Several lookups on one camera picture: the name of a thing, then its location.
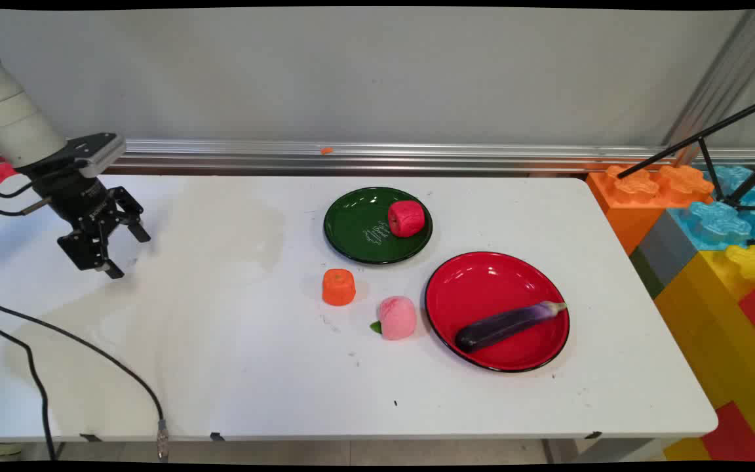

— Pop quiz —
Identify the dark green plate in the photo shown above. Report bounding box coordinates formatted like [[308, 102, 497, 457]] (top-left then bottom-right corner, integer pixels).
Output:
[[323, 187, 434, 266]]

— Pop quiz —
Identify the orange toy carrot piece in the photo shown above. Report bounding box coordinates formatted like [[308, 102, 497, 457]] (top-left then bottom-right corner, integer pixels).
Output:
[[322, 268, 357, 307]]

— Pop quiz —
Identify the aluminium rail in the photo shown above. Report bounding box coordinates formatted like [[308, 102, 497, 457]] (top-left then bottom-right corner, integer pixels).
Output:
[[0, 138, 755, 176]]

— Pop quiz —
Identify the red plate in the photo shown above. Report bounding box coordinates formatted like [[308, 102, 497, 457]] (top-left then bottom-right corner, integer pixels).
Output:
[[424, 251, 571, 374]]

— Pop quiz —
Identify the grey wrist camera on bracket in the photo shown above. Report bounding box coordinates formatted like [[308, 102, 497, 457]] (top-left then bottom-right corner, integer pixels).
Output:
[[17, 133, 127, 180]]

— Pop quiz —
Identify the purple toy eggplant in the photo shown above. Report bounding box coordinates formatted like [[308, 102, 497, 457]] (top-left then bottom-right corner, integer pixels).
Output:
[[454, 300, 568, 353]]

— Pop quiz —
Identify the grey foam block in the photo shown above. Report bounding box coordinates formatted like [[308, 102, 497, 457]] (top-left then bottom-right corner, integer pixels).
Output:
[[629, 210, 701, 300]]

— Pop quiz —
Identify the red toy apple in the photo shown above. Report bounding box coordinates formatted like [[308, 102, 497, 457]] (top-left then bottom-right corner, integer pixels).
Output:
[[387, 200, 426, 238]]

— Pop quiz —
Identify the orange foam block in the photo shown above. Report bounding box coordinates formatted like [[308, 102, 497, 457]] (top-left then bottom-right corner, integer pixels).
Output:
[[586, 164, 716, 256]]

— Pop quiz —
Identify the grey metal table leg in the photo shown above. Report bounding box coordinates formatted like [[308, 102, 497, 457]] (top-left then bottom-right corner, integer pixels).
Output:
[[541, 438, 653, 463]]

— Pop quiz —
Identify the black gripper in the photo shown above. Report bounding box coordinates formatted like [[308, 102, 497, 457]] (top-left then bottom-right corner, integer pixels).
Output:
[[31, 172, 152, 280]]

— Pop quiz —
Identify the black cable with silver plug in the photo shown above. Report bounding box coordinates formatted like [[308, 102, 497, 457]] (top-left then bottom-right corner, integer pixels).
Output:
[[0, 195, 170, 460]]

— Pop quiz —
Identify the pink toy peach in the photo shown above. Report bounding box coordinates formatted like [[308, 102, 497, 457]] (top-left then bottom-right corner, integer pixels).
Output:
[[370, 296, 417, 341]]

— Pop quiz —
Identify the blue foam block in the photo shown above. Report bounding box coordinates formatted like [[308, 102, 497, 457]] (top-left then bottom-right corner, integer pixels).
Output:
[[669, 164, 755, 253]]

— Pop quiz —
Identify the plain black cable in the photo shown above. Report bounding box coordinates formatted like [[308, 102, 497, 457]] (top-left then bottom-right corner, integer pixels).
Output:
[[0, 151, 58, 462]]

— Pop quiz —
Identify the black tripod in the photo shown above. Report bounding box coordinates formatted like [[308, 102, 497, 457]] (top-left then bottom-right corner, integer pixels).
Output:
[[617, 92, 755, 212]]

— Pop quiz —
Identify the large red foam block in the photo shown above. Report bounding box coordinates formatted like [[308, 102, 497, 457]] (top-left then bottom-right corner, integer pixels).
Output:
[[701, 400, 755, 463]]

